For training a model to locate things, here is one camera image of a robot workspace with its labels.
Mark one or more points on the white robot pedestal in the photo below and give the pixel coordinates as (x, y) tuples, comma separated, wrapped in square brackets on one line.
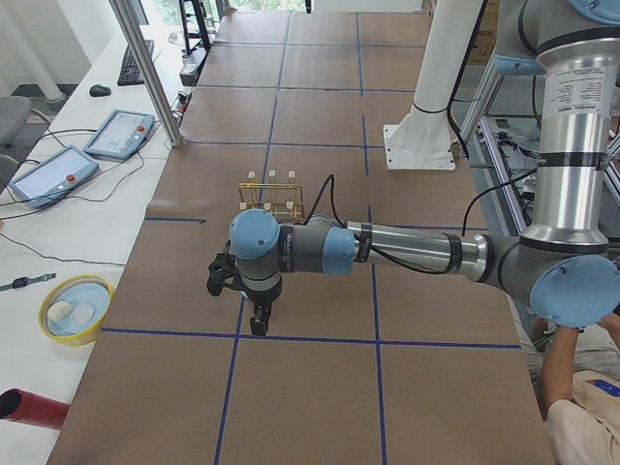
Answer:
[(421, 141)]

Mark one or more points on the green strap smartwatch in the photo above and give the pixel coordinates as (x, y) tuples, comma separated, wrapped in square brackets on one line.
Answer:
[(22, 282)]

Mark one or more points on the aluminium frame rack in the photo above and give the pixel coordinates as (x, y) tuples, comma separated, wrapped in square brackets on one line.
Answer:
[(504, 145)]

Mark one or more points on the blue teach pendant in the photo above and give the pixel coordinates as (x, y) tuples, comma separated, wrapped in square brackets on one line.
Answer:
[(121, 135), (55, 178)]

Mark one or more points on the near blue teach pendant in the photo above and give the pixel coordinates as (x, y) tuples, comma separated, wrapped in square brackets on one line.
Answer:
[(55, 178)]

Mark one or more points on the black computer mouse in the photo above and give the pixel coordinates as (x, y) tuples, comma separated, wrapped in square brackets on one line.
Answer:
[(99, 90)]

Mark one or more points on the black keyboard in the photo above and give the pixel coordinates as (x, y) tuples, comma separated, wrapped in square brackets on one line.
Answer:
[(129, 73)]

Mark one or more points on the red cylinder bottle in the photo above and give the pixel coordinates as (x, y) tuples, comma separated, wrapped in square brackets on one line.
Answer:
[(30, 408)]

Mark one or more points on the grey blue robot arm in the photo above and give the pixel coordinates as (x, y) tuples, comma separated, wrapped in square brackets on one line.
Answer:
[(557, 266)]

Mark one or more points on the gold wire cup holder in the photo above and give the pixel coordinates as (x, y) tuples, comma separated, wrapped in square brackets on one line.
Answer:
[(283, 200)]

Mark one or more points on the far blue teach pendant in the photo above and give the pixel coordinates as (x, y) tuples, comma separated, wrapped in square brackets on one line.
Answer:
[(121, 135)]

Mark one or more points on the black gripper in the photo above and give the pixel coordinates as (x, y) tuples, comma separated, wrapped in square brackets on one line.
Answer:
[(262, 304)]

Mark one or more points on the seated person beige shirt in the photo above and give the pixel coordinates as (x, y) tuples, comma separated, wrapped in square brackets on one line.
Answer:
[(575, 375)]

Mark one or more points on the aluminium frame post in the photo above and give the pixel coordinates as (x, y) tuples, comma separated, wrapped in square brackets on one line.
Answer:
[(129, 24)]

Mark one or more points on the yellow rimmed blue bowl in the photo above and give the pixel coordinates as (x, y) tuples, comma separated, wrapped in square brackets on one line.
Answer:
[(91, 296)]

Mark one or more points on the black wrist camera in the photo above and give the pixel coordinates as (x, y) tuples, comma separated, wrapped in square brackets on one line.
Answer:
[(223, 273)]

